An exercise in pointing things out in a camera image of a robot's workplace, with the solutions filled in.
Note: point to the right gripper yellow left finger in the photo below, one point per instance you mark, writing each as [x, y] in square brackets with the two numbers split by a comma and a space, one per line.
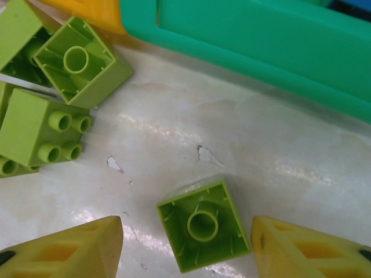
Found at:
[58, 255]

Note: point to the green plastic bin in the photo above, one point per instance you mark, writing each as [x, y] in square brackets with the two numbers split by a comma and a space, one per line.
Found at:
[261, 58]

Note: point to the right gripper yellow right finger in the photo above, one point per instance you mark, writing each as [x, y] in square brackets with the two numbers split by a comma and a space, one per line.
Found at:
[307, 255]

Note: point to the yellow plastic bin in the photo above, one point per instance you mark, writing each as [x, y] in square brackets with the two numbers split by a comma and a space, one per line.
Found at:
[87, 8]

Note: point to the lime green lego brick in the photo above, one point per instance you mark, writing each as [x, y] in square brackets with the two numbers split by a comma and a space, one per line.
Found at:
[8, 168]
[26, 124]
[174, 231]
[116, 72]
[14, 29]

